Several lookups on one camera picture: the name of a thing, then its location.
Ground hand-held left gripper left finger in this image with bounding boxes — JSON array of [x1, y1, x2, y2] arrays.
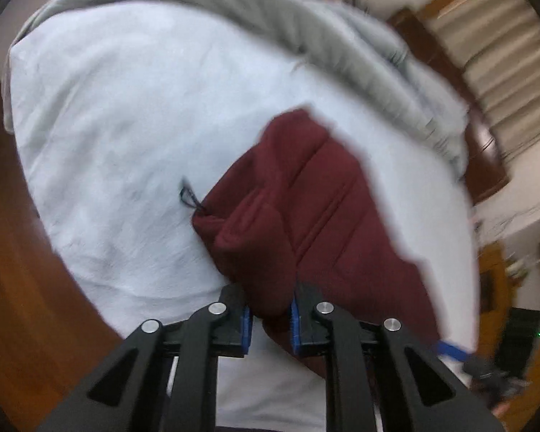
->
[[36, 284, 253, 432]]

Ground maroon pants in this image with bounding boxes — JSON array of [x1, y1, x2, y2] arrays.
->
[[179, 108, 446, 379]]

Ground wooden desk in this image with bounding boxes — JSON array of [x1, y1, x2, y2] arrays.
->
[[477, 240, 516, 313]]

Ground light blue bed sheet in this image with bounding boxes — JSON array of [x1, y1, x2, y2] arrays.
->
[[2, 4, 482, 432]]

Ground beige curtain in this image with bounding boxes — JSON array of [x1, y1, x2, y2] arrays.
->
[[427, 0, 540, 163]]

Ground grey duvet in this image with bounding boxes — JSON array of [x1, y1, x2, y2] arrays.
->
[[9, 0, 471, 181]]

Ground dark wooden headboard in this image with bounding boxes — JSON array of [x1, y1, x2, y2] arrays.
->
[[387, 6, 511, 203]]

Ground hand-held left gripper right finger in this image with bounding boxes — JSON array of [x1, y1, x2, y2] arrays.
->
[[290, 281, 505, 432]]

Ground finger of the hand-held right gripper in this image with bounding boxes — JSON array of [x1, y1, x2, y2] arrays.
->
[[436, 341, 472, 363]]

